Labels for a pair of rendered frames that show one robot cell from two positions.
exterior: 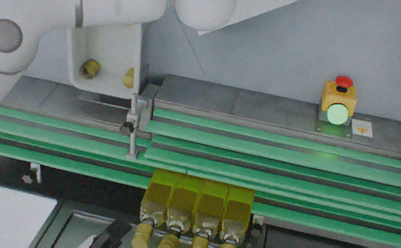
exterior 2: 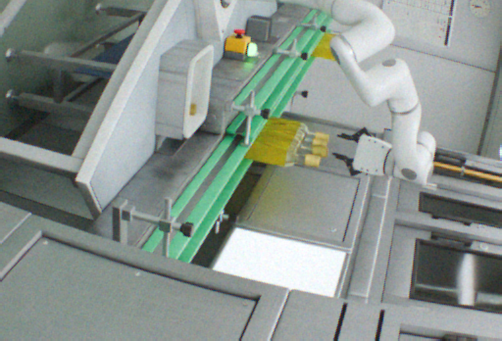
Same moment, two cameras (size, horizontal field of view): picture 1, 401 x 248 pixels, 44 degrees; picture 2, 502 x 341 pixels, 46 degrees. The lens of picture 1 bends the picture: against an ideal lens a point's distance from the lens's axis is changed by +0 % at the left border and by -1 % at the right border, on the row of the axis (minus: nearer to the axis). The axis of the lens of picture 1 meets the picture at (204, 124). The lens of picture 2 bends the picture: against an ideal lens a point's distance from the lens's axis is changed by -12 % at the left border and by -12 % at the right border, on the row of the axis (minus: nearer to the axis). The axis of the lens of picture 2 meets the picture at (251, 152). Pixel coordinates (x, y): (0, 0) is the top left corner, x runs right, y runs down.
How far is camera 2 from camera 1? 2.01 m
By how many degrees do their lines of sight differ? 72
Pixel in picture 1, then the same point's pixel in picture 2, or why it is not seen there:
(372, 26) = not seen: outside the picture
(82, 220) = (255, 218)
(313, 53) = not seen: hidden behind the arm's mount
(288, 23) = not seen: hidden behind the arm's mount
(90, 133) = (217, 159)
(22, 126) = (211, 188)
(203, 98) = (222, 85)
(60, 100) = (176, 164)
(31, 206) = (242, 240)
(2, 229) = (272, 253)
